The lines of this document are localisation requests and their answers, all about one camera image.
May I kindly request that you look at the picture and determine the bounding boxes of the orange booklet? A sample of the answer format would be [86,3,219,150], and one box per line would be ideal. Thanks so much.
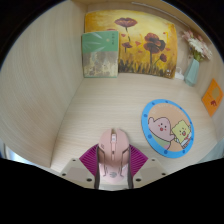
[201,78,224,118]

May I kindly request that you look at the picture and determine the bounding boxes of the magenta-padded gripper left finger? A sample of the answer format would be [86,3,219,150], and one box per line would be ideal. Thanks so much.
[59,143,101,190]

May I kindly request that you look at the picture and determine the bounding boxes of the pink and white flower bouquet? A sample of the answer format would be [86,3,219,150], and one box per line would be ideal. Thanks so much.
[180,29,213,63]

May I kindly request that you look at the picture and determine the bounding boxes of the pink computer mouse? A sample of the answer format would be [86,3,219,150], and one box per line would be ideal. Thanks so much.
[97,128,131,185]

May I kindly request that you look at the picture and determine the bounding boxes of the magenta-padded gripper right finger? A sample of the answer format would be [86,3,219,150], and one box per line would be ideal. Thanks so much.
[126,143,168,190]

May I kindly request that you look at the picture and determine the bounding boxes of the yellow poppy flower painting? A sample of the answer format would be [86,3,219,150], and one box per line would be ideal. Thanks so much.
[83,9,179,80]

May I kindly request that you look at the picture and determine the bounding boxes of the white power strip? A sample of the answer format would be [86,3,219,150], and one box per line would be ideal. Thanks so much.
[174,66,186,81]

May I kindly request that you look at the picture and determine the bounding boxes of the pale teal faceted vase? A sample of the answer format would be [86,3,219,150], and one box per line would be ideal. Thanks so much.
[184,58,200,87]

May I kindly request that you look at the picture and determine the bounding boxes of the green and beige book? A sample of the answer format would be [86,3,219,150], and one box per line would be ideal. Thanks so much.
[81,30,120,79]

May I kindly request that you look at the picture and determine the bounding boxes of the round cartoon mouse pad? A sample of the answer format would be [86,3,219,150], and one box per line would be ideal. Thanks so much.
[141,98,195,158]

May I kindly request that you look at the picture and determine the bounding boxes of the wooden shelf with decorations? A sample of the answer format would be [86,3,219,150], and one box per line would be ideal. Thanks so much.
[71,0,191,21]

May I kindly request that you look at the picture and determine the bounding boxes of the white light bar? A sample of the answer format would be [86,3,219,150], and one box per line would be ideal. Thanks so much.
[130,1,188,25]

